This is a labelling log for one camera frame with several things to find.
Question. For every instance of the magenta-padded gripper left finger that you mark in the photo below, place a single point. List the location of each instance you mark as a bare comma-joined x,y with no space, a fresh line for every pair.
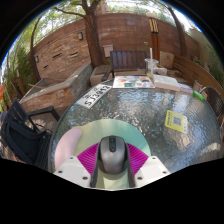
71,170

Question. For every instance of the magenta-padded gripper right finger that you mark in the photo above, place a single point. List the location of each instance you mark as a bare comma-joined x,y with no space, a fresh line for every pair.
151,169

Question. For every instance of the grey and black computer mouse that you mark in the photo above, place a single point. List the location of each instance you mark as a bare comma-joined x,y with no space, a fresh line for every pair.
112,156

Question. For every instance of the yellow square card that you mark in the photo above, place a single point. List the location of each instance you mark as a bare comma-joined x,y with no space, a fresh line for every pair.
176,121

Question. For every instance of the black folding armchair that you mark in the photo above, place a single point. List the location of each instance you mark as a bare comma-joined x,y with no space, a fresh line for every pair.
20,133

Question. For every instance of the raised stone planter bed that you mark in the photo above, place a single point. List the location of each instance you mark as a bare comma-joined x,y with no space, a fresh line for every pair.
53,96

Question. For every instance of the white licence plate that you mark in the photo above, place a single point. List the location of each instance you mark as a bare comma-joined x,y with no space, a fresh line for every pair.
94,96

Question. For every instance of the green plastic pack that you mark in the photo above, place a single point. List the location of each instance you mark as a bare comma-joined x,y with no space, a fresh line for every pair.
198,95

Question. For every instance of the white and blue booklet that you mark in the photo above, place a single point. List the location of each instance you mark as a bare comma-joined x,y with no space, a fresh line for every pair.
186,88

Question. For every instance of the colourful printed magazine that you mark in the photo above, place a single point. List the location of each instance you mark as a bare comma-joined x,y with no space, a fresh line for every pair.
133,82

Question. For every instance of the low concrete block seat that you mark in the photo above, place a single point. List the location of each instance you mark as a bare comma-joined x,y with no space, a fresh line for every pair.
98,76

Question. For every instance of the concrete planter with plants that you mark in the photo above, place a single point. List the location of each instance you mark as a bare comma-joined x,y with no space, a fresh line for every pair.
161,71

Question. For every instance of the clear plastic cup with straw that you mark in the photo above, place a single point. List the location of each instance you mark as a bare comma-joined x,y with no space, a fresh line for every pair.
151,66

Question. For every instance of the curved wooden bench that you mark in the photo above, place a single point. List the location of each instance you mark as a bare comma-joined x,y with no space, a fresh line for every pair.
196,73

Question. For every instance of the beige stone block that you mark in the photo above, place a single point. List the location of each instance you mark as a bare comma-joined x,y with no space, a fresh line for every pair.
166,60

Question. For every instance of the dark wooden slatted chair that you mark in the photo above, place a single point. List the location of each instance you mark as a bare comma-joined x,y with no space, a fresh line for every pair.
128,60

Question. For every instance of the thin leaning tree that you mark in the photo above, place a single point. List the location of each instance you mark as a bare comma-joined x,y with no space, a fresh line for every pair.
33,56

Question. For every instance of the thick forked tree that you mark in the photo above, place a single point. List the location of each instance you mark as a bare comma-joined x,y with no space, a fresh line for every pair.
91,36

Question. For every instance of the slim straight tree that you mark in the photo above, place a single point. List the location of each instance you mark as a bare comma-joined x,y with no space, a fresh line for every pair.
181,36

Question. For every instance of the black wall lamp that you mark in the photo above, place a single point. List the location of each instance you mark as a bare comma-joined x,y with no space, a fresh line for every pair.
37,58
80,36

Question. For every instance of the white wall box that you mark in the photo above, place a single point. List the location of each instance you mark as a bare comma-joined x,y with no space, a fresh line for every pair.
108,50

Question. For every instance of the wooden garden lamp post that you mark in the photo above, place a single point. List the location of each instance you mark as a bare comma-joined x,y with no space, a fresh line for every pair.
154,40

